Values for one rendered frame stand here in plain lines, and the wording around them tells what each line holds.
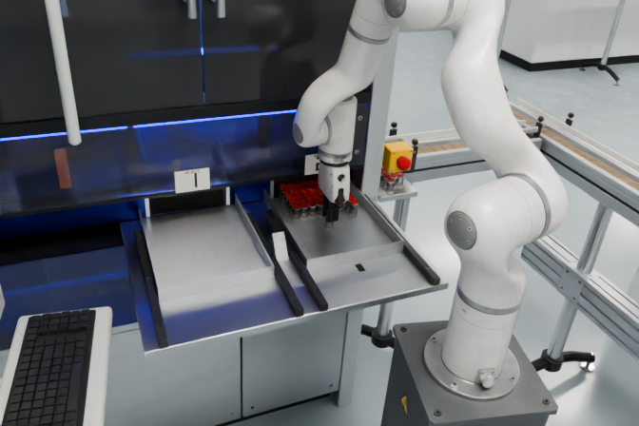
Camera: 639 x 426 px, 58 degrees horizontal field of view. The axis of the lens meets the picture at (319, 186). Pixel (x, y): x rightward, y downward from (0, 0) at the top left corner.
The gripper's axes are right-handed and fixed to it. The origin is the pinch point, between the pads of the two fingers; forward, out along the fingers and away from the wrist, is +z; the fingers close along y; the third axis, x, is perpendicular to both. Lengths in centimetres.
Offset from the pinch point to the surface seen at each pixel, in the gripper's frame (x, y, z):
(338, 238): -1.0, -4.4, 5.6
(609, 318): -94, -21, 46
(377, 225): -13.4, -2.2, 5.6
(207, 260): 32.9, -3.4, 5.6
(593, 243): -95, -5, 27
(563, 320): -94, -4, 61
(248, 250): 22.6, -2.6, 5.6
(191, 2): 32, 5, -53
